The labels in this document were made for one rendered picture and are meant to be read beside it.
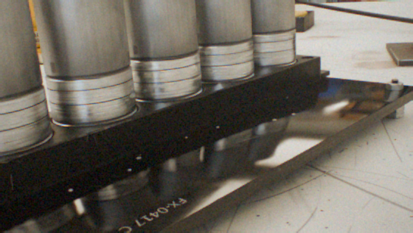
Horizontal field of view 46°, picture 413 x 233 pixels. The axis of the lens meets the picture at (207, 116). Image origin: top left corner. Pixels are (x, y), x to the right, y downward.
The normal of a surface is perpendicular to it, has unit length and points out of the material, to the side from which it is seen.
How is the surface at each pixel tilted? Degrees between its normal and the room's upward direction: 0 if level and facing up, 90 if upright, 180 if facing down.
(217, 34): 90
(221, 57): 90
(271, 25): 90
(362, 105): 0
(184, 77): 90
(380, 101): 0
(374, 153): 0
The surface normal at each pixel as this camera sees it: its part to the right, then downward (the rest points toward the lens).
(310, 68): 0.73, 0.15
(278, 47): 0.32, 0.25
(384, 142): -0.07, -0.96
